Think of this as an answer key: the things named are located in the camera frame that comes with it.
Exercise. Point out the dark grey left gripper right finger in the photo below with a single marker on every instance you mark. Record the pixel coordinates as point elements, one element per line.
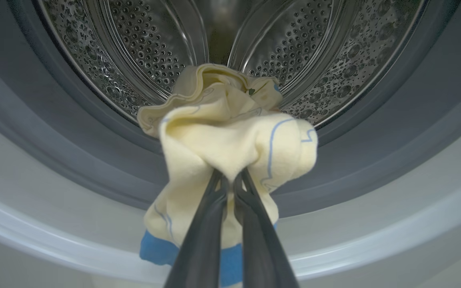
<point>260,248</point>

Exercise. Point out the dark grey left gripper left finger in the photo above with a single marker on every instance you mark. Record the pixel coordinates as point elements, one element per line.
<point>202,248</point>

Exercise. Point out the cream bear-print garment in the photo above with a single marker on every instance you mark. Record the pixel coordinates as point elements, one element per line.
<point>222,136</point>

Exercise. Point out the white front-load washing machine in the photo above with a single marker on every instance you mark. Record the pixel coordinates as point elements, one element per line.
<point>34,224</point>

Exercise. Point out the stainless steel washing machine drum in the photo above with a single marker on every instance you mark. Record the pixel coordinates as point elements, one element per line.
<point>134,48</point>

